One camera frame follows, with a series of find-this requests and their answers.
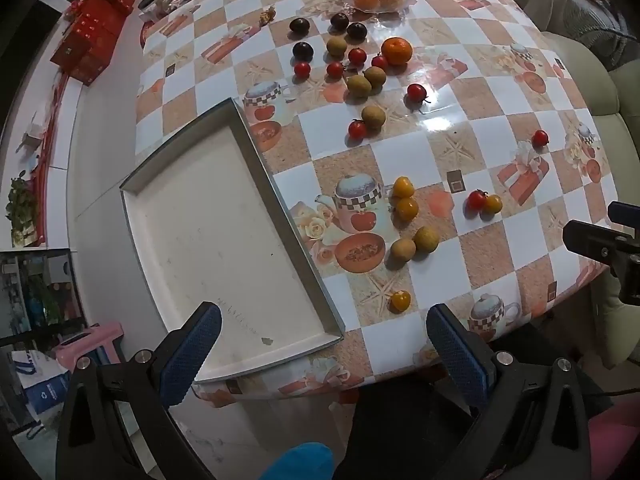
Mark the person's dark trouser leg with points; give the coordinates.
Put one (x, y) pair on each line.
(395, 435)

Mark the white tray with grey rim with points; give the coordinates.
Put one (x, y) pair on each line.
(215, 240)

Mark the dark purple plum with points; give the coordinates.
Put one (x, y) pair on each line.
(339, 20)
(300, 25)
(302, 50)
(356, 30)

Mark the large orange mandarin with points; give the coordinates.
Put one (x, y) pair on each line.
(397, 50)

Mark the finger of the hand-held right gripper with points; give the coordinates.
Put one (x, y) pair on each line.
(622, 211)
(590, 240)

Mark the pink plastic stool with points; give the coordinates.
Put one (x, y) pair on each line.
(90, 342)

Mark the small wrapped candy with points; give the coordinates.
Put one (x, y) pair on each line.
(268, 14)

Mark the stack of red boxes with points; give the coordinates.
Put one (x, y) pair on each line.
(90, 35)

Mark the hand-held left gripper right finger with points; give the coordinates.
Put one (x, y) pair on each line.
(457, 355)

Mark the cream sofa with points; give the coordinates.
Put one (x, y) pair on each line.
(615, 95)

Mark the person's blue socked foot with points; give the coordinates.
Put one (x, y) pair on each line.
(300, 462)

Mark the green potted plant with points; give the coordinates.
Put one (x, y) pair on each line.
(20, 205)

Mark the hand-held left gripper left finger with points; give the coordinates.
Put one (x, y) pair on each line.
(192, 355)

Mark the checkered printed tablecloth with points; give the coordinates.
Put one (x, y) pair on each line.
(325, 160)

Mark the white bag with blue print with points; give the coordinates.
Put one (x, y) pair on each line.
(40, 385)

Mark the pink cloth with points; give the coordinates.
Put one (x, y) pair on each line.
(615, 430)

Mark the glass cabinet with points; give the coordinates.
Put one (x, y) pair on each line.
(35, 290)

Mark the small white box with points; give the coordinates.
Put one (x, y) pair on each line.
(30, 135)

